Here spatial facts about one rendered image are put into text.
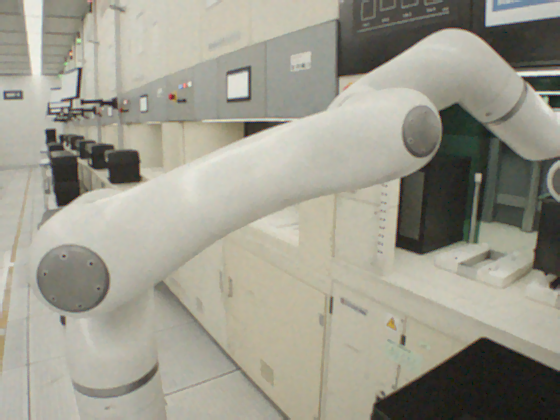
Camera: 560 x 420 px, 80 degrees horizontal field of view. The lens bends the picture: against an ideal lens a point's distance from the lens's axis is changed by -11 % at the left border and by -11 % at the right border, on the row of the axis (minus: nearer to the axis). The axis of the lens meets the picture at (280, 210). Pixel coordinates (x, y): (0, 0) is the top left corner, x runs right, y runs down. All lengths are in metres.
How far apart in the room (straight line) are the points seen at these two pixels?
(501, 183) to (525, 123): 1.17
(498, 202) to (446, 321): 0.94
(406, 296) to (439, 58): 0.63
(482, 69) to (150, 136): 3.42
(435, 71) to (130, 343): 0.52
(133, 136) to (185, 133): 1.50
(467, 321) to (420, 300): 0.13
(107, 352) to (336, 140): 0.36
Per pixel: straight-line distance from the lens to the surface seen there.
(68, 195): 4.23
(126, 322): 0.52
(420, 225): 1.22
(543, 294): 1.04
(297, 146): 0.43
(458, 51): 0.55
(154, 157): 3.78
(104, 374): 0.51
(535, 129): 0.65
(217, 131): 2.35
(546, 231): 1.01
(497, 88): 0.59
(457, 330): 0.94
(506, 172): 1.78
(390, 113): 0.41
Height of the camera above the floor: 1.27
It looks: 13 degrees down
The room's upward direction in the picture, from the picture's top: straight up
